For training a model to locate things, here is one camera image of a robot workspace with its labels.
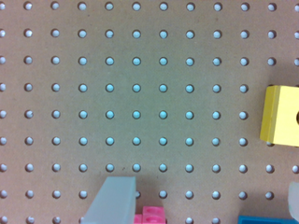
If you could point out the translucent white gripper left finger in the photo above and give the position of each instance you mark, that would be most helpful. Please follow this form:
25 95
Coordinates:
114 202

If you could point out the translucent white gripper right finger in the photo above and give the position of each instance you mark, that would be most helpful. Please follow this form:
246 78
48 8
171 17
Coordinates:
293 200

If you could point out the pink toy block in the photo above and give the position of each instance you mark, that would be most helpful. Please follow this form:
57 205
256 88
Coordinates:
150 215

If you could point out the blue toy block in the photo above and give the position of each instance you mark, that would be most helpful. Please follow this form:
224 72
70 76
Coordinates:
265 220

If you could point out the yellow block with hole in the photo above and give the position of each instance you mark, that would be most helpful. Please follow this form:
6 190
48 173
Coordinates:
280 125

